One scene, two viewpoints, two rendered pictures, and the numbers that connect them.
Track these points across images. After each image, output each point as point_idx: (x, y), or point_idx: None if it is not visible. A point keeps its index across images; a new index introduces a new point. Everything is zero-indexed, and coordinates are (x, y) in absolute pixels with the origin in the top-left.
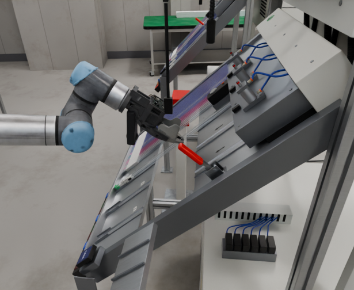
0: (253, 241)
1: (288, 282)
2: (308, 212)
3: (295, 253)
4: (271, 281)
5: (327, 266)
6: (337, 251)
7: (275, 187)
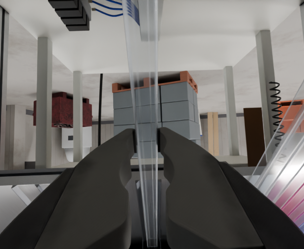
0: (64, 13)
1: None
2: None
3: (94, 24)
4: (35, 1)
5: (89, 41)
6: (111, 48)
7: (215, 20)
